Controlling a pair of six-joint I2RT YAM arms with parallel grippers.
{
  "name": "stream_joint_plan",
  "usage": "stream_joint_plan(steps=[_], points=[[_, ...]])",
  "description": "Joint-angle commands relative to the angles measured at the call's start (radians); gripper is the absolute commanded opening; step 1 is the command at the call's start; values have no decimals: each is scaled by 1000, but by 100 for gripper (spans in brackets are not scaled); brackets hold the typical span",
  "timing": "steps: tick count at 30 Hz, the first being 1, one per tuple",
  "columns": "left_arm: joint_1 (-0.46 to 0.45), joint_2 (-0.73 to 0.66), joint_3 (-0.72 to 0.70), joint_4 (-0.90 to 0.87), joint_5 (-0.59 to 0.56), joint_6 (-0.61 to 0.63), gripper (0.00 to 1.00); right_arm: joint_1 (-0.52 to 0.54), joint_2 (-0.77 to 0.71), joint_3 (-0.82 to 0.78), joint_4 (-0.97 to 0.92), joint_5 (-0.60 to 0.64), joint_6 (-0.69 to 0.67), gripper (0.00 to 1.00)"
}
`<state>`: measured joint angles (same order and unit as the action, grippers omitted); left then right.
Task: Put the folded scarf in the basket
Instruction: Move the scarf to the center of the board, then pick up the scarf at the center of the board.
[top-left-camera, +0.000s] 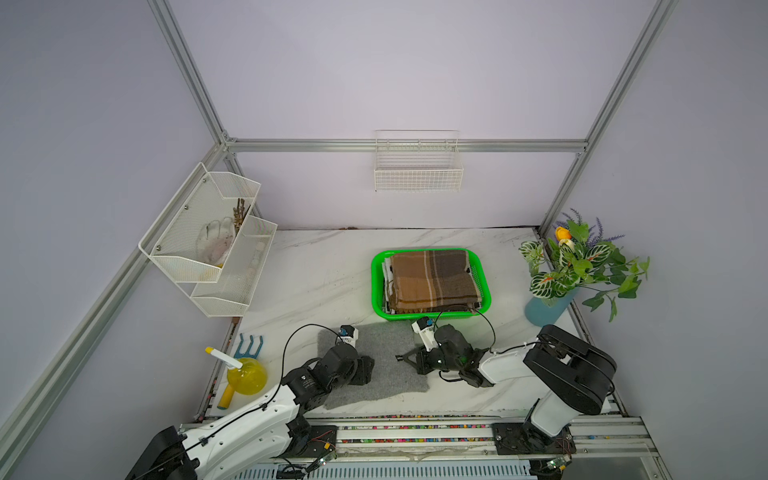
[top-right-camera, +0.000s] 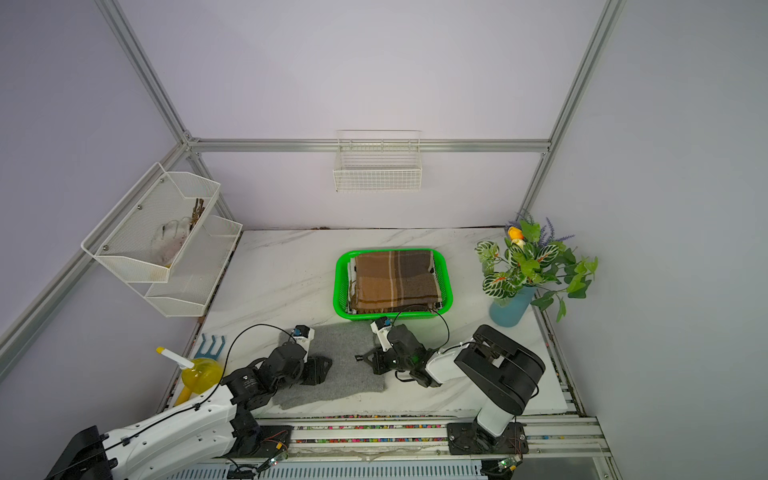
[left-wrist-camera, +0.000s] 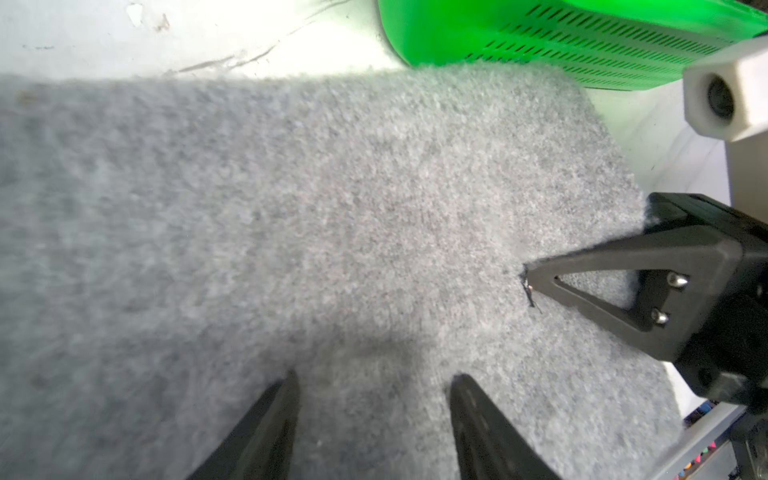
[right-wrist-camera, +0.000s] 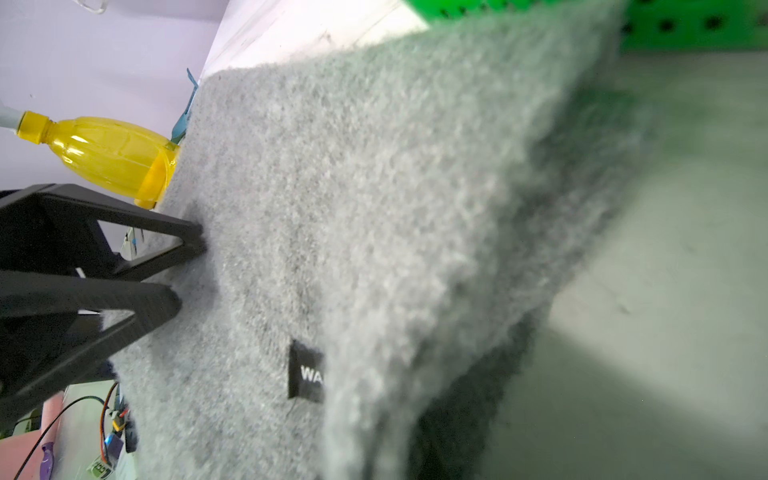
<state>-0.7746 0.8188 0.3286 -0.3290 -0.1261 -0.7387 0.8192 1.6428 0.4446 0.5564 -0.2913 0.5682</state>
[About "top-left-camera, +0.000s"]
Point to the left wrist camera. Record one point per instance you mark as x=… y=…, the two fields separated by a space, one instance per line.
x=349 y=334

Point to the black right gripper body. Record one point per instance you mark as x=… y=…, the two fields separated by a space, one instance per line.
x=436 y=359

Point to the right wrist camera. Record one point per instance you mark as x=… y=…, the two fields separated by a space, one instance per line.
x=424 y=327

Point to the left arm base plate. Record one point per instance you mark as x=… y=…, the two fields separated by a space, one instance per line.
x=311 y=442

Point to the blue plastic rake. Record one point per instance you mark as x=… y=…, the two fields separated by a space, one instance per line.
x=249 y=347

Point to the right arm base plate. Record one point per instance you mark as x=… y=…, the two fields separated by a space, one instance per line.
x=525 y=439

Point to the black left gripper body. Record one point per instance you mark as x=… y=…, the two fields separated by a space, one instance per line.
x=358 y=373

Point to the artificial plant in blue vase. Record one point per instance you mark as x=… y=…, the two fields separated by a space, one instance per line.
x=579 y=256

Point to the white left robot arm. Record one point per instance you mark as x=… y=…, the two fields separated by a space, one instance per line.
x=272 y=426

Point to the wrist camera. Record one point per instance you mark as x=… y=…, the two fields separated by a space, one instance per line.
x=349 y=334
x=424 y=327

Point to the small white wire basket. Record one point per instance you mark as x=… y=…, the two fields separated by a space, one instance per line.
x=417 y=161

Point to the white glove in shelf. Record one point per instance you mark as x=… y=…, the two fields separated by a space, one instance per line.
x=215 y=240

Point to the brown plaid scarf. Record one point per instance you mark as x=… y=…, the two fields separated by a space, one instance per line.
x=425 y=281

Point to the grey scarf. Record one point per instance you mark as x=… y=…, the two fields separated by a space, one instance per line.
x=381 y=342

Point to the green plastic basket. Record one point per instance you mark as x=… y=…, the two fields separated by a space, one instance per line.
x=377 y=292

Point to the white wire wall shelf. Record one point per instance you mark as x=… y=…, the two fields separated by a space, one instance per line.
x=170 y=243

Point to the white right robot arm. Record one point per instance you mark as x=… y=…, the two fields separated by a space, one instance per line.
x=578 y=376

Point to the yellow spray bottle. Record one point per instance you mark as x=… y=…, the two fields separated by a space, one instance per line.
x=245 y=376

